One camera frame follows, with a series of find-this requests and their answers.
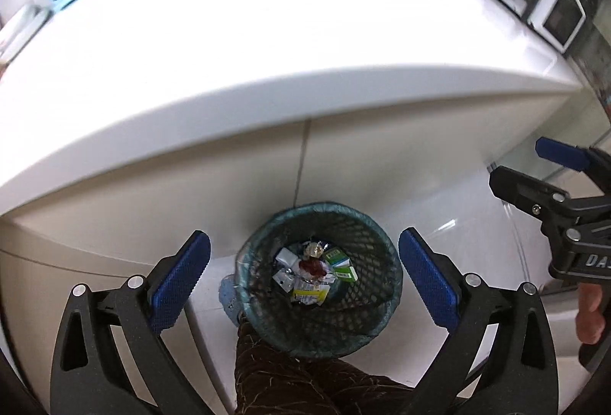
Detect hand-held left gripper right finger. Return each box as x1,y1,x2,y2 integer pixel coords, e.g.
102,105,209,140
398,227,559,415

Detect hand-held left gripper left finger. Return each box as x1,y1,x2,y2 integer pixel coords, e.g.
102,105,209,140
50,230,213,415

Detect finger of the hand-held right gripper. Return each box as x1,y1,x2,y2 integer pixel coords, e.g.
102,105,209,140
489,165,572,218
535,136,611,175

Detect mesh bin with black liner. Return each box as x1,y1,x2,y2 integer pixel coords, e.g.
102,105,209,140
236,202,404,360

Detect small green white box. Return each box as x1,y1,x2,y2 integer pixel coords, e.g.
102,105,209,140
325,248,358,283

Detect red mesh net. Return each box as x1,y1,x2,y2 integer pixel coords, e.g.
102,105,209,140
298,257,328,277

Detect yellow snack packet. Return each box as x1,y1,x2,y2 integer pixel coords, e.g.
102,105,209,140
291,284,331,309

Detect person's right hand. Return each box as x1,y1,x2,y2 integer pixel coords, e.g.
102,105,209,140
575,286,604,344

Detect blue slipper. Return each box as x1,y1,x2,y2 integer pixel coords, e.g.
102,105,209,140
219,274,247,328

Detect person's brown trouser leg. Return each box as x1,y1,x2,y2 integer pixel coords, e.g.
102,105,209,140
235,319,430,415

